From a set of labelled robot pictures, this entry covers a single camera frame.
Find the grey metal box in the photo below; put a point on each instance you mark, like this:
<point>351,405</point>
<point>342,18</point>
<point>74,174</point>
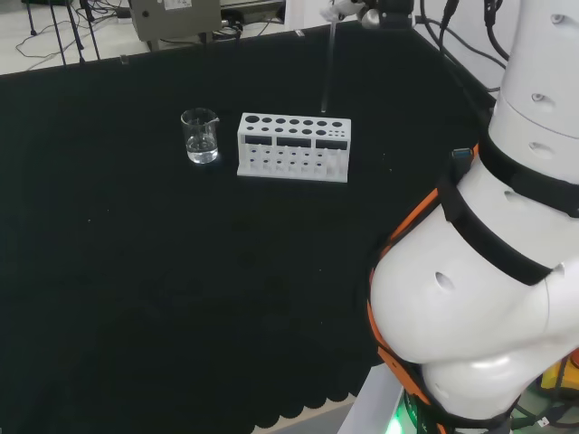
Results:
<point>176,22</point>

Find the black tripod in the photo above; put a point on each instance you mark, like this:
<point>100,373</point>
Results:
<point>59,36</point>

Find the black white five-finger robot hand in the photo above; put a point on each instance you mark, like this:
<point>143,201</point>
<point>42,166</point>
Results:
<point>393,11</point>

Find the blue plug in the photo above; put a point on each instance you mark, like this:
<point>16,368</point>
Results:
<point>463,153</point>

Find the white test tube rack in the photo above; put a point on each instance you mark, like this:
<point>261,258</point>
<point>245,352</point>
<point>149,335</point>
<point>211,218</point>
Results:
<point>294,174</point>

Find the black bench cloth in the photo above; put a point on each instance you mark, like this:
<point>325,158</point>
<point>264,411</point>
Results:
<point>181,271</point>

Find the clear glass beaker with water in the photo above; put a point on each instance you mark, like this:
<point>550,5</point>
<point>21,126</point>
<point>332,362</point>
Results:
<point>201,153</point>

